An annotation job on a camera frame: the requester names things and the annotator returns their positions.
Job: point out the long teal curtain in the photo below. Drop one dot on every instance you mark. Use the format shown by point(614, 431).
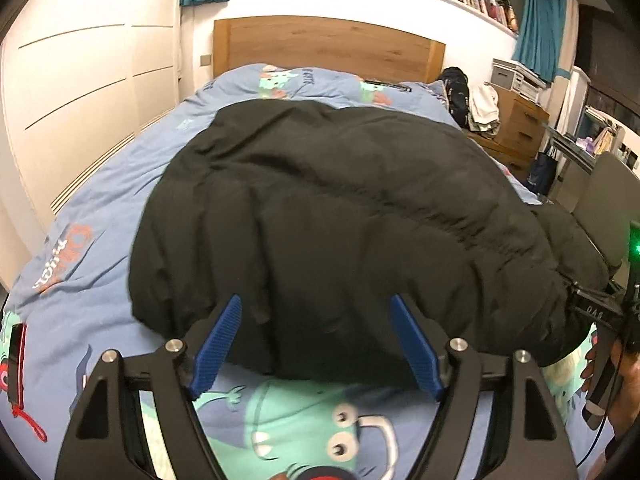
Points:
point(540, 30)

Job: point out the pile of light clothes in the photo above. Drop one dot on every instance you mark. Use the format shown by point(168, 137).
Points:
point(485, 105)

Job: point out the person's right hand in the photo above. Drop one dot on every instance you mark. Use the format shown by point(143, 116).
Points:
point(627, 390)

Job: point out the wall switch plate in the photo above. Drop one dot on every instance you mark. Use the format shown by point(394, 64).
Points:
point(206, 60)

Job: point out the black puffer coat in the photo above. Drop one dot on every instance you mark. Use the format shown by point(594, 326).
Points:
point(325, 220)

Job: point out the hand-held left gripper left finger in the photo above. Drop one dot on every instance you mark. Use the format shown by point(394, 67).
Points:
point(217, 345)

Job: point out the dark window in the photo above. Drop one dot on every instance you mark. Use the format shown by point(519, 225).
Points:
point(610, 60)

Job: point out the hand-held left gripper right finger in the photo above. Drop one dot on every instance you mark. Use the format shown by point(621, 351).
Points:
point(415, 345)

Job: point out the grey chair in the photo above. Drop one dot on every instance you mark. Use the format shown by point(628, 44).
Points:
point(610, 195)

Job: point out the white upright panel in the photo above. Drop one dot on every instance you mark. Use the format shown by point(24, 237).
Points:
point(572, 100)

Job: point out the wooden headboard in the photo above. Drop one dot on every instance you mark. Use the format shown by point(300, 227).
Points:
point(325, 45)

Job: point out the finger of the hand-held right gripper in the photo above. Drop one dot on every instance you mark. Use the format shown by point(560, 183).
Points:
point(595, 307)

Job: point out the dark blue bag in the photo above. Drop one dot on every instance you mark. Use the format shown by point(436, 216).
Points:
point(540, 175)

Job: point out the black backpack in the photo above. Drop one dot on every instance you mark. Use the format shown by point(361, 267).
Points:
point(455, 92)

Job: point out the blue printed duvet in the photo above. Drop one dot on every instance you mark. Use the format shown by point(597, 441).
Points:
point(100, 185)

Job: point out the white wardrobe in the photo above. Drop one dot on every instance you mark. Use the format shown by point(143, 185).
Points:
point(75, 85)

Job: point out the white printer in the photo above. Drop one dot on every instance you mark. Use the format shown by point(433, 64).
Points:
point(515, 75)

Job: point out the cluttered desk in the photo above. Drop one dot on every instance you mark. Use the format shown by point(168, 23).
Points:
point(570, 145)

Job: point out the wooden dresser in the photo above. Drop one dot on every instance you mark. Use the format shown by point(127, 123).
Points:
point(525, 120)

